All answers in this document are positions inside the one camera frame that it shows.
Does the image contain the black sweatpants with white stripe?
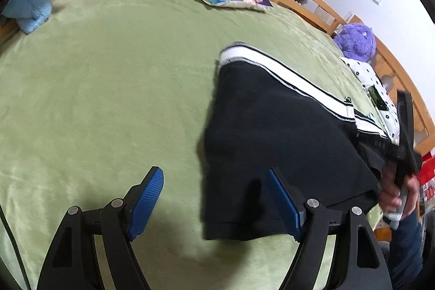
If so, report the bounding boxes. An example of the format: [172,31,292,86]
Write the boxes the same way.
[203,43,390,241]

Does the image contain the right hand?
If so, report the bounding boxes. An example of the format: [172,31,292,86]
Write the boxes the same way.
[378,162,420,219]

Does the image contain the white black dotted cloth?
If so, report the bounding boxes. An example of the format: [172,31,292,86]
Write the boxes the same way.
[341,57,400,145]

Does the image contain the dark phone on cloth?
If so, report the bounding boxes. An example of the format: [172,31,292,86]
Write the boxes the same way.
[366,85,389,111]

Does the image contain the purple plush toy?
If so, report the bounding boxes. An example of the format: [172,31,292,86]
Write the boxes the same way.
[333,23,377,62]

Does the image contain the green plush bed blanket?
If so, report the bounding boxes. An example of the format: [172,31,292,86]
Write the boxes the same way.
[1,0,376,289]

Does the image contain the light blue fleece blanket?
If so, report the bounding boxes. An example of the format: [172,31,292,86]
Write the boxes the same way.
[1,0,52,35]

